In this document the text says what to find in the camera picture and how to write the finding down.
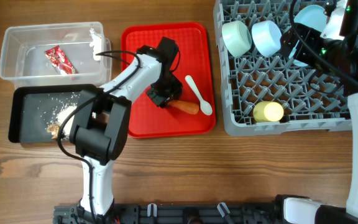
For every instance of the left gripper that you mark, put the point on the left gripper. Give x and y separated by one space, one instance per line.
162 101

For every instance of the brown food scrap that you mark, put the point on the brown food scrap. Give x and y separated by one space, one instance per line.
53 129

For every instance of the orange carrot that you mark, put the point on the orange carrot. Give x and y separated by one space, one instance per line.
185 106

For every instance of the white rice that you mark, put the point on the white rice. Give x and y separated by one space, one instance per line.
65 116

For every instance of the grey dishwasher rack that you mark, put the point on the grey dishwasher rack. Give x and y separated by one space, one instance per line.
310 100

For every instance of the light blue plate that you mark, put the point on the light blue plate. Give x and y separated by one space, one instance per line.
312 16

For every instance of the red snack wrapper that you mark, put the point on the red snack wrapper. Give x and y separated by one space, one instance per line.
60 61

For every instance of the mint green bowl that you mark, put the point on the mint green bowl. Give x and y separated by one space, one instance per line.
236 37

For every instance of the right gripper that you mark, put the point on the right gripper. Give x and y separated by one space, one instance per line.
291 42

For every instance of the yellow plastic cup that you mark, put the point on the yellow plastic cup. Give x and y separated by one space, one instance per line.
268 111

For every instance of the clear plastic bin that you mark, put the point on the clear plastic bin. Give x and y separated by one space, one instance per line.
23 61

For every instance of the white plastic spoon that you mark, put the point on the white plastic spoon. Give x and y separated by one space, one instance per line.
205 107

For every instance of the red serving tray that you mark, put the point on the red serving tray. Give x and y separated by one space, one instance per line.
150 121

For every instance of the white tissue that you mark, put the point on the white tissue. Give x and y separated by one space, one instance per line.
95 44

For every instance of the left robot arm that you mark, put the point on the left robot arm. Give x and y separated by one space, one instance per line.
100 122

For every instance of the light blue bowl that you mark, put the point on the light blue bowl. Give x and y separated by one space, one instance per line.
266 36

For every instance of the black waste tray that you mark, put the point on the black waste tray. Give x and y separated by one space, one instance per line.
35 108

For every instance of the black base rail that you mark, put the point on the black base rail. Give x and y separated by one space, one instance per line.
174 214

